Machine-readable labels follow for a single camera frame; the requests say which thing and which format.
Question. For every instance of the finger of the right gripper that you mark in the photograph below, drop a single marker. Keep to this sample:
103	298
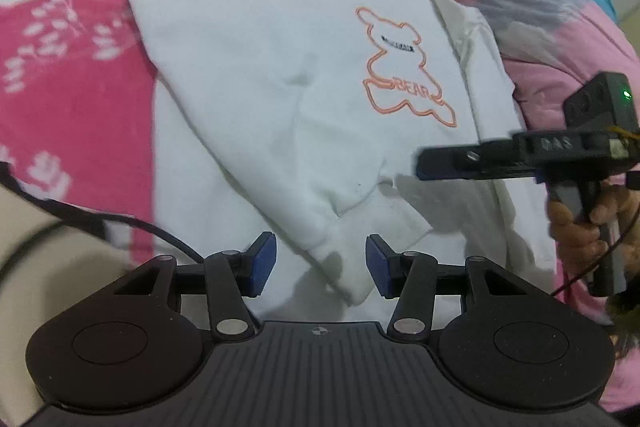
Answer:
489	160

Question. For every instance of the white bear sweatshirt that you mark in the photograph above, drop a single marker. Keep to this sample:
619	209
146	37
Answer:
304	117

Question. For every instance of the person's right hand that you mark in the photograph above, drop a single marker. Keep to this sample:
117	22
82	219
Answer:
579	243

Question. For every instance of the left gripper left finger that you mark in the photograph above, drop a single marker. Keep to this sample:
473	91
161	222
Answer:
225	279

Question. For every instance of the pink grey quilt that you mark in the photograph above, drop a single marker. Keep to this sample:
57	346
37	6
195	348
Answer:
549	49

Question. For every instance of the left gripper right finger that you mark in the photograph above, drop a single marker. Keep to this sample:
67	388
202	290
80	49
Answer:
414	280

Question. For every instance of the pink floral bed sheet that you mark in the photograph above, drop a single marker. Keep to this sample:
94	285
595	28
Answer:
79	104

